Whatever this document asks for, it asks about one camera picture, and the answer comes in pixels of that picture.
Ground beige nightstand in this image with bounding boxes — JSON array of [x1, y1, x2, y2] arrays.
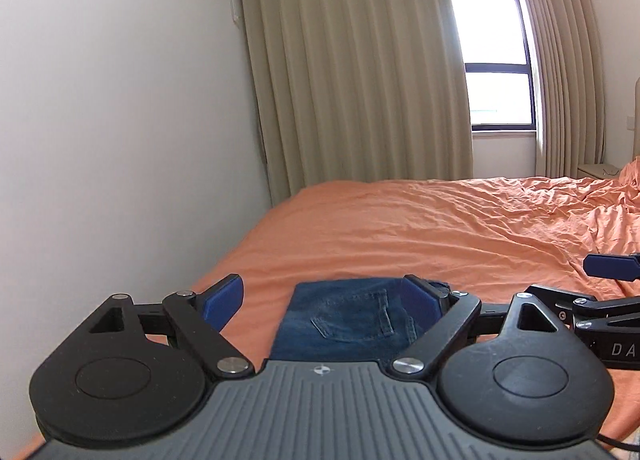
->
[[577, 163, 620, 179]]

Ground beige padded headboard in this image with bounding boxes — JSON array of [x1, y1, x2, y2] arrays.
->
[[632, 77, 640, 157]]

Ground beige curtain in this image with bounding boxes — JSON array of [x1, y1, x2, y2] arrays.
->
[[242, 0, 473, 203], [524, 0, 605, 178]]

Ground dark framed window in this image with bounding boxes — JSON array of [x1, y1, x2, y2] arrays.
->
[[451, 0, 536, 131]]

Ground beige right curtain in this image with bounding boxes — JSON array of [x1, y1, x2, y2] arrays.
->
[[524, 0, 605, 178]]

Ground blue denim pants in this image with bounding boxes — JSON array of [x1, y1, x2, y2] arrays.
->
[[269, 277, 425, 365]]

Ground orange bed sheet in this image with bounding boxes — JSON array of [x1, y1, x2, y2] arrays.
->
[[8, 171, 640, 460]]

